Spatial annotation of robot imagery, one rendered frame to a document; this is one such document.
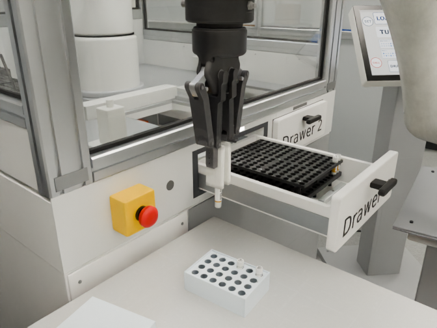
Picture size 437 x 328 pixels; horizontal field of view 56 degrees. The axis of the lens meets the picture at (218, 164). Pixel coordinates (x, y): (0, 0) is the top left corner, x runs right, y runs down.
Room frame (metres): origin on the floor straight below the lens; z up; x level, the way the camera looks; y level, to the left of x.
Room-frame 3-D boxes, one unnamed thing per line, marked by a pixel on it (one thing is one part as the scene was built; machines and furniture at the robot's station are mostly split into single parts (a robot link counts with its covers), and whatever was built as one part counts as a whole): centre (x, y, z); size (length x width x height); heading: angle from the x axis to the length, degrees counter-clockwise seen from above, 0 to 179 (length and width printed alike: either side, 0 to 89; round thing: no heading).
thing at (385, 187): (0.71, -0.31, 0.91); 0.07 x 0.04 x 0.01; 140
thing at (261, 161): (0.86, -0.14, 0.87); 0.22 x 0.18 x 0.06; 50
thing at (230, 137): (0.60, -0.01, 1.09); 0.04 x 0.01 x 0.11; 56
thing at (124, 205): (0.67, 0.15, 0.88); 0.07 x 0.05 x 0.07; 140
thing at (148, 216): (0.65, 0.13, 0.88); 0.04 x 0.03 x 0.04; 140
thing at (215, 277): (0.59, -0.01, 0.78); 0.12 x 0.08 x 0.04; 56
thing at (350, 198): (0.73, -0.29, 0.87); 0.29 x 0.02 x 0.11; 140
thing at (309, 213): (0.86, -0.13, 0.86); 0.40 x 0.26 x 0.06; 50
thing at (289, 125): (1.18, -0.25, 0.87); 0.29 x 0.02 x 0.11; 140
